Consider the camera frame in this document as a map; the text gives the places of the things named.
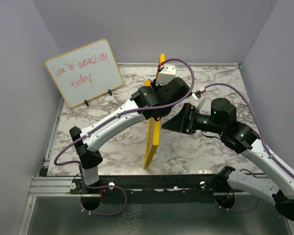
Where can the yellow grey eraser block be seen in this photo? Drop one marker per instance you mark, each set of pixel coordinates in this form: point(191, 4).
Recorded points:
point(147, 83)

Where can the yellow picture frame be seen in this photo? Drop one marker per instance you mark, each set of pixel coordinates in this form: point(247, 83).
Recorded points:
point(152, 142)

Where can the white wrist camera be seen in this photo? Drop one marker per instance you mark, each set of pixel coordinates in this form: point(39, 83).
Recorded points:
point(198, 96)
point(165, 74)

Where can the small whiteboard yellow rim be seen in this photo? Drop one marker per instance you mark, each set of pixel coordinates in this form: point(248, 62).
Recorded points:
point(85, 73)

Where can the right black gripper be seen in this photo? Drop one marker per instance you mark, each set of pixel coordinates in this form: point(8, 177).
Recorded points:
point(186, 115)

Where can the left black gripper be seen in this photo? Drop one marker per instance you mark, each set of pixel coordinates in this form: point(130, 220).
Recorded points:
point(159, 87)

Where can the aluminium extrusion rail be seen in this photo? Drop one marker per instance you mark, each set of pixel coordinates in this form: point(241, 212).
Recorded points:
point(50, 186)

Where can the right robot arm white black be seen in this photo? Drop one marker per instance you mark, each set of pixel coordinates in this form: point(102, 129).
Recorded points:
point(242, 139)

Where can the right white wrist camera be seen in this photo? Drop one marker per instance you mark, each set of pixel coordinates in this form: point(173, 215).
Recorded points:
point(198, 96)

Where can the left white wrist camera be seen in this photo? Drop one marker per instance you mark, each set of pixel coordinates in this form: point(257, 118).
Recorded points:
point(165, 74)

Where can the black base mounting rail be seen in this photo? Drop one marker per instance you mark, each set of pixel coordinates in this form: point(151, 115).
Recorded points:
point(153, 189)

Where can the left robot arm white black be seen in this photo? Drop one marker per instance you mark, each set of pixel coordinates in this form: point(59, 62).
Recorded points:
point(147, 102)

